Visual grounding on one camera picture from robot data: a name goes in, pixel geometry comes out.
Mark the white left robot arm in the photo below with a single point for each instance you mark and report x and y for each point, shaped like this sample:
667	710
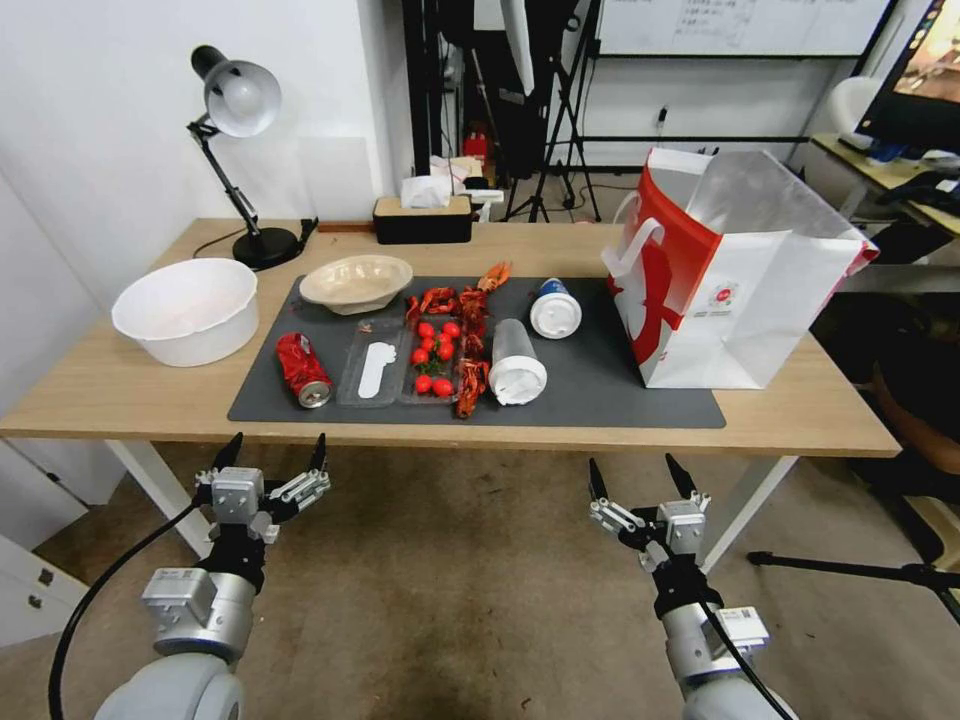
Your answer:
180	675

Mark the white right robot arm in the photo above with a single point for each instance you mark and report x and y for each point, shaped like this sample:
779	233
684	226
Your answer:
712	660

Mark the pale wooden desk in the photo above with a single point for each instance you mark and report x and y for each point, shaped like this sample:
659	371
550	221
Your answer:
885	176

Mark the white photo umbrella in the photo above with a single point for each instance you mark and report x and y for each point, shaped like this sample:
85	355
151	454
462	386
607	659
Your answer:
519	41

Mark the wooden table white legs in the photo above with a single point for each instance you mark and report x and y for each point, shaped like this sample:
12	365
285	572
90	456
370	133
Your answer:
90	390

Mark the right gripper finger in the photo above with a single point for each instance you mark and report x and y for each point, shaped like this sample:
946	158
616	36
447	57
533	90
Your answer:
681	476
598	484

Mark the white plastic bowl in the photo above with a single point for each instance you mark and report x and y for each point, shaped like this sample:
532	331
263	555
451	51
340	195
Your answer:
187	311

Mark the red box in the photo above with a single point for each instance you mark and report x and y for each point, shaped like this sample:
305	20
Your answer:
475	142

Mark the black tissue box wooden lid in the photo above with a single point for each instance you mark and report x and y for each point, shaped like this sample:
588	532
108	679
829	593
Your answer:
424	217

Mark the small white box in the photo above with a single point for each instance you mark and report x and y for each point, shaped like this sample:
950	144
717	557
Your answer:
487	202

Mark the computer monitor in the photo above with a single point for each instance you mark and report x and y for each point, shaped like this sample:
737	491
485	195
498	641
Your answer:
919	67

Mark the red crayfish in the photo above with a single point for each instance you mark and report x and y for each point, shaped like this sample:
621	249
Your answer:
471	382
474	334
472	300
435	301

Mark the person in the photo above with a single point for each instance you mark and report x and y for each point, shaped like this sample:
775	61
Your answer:
922	427

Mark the clear cup with white lid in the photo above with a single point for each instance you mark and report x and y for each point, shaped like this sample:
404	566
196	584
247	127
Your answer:
514	360

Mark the black desk lamp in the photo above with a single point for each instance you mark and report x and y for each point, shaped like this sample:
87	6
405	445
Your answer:
244	97

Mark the orange crayfish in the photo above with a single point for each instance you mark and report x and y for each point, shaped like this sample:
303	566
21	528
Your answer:
495	276

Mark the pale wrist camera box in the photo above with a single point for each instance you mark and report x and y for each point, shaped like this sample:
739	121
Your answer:
237	491
682	525

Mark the red and white delivery bag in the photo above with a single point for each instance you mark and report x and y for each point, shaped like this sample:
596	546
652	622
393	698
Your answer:
750	315

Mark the crushed red soda can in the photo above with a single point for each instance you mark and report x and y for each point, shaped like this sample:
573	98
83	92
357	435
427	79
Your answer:
300	367

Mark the blue paper cup white lid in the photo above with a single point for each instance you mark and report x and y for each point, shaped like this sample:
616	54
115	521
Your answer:
556	311

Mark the beige paper bowl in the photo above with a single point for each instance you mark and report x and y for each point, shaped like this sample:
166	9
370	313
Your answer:
356	281

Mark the white cabinet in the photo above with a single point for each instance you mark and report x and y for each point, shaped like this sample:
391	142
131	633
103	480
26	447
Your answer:
37	465

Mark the clear disposable takeout box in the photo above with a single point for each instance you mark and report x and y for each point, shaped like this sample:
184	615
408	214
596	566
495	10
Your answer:
375	360

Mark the dark grey table mat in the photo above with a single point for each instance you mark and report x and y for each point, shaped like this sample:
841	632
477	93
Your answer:
600	390

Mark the black lamp plug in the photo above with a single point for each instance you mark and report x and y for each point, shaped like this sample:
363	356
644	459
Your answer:
308	229

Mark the whiteboard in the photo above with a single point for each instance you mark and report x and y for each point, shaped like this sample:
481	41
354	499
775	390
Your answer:
735	26

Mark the black tripod stand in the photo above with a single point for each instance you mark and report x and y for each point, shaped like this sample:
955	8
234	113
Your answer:
559	112

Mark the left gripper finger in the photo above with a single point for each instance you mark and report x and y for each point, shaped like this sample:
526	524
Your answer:
321	457
229	454

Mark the black tripod leg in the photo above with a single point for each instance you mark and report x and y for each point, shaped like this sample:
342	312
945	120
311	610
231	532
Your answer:
847	566

